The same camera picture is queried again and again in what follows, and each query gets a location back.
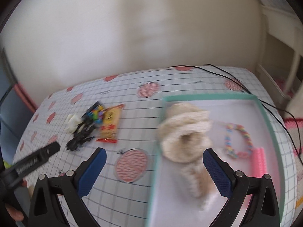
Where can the teal storage box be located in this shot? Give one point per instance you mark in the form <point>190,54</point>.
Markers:
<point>171,201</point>

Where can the cream lace scrunchie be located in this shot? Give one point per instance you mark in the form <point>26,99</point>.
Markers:
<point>183,138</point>

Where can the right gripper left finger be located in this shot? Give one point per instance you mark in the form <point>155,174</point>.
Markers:
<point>45,208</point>

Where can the white wooden furniture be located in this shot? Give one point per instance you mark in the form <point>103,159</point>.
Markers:
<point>280,55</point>

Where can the black hair claw clip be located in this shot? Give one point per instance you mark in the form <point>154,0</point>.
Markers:
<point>81,135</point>

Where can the cream hair claw clip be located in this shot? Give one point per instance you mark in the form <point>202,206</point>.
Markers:
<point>72,121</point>

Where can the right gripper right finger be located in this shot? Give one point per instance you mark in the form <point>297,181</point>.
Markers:
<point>263,207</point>

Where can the pomegranate grid tablecloth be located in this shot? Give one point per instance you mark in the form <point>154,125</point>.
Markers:
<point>115,203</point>

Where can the person's hand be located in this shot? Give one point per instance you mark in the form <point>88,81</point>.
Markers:
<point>15,214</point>

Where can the orange snack packet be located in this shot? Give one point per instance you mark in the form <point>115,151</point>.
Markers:
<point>110,124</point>

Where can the pink hair comb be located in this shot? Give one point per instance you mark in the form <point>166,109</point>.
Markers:
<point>258,163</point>

